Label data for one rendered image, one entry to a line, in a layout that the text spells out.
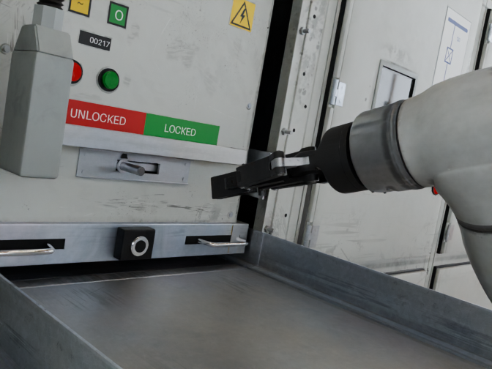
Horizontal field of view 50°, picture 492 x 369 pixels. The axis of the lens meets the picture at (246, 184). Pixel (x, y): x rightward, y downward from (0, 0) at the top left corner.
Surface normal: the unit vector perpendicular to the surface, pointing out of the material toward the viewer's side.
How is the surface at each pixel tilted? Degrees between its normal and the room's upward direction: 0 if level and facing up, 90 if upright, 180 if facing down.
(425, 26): 90
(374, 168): 118
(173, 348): 0
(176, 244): 90
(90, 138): 90
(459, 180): 131
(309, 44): 90
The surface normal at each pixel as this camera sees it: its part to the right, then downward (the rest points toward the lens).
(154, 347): 0.17, -0.98
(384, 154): -0.63, 0.27
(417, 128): -0.88, -0.06
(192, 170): 0.70, 0.18
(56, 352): -0.69, -0.05
